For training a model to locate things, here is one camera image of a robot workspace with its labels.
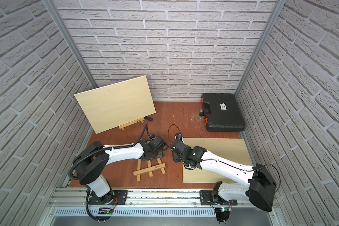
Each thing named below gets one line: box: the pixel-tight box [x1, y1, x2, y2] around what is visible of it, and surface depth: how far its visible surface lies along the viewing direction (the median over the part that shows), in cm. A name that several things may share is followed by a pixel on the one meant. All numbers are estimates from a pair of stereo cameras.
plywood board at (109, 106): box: [73, 75, 157, 135], surface depth 91 cm
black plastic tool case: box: [201, 92, 246, 133], surface depth 105 cm
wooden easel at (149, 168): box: [133, 158, 166, 182], surface depth 82 cm
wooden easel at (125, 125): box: [118, 117, 146, 131], surface depth 102 cm
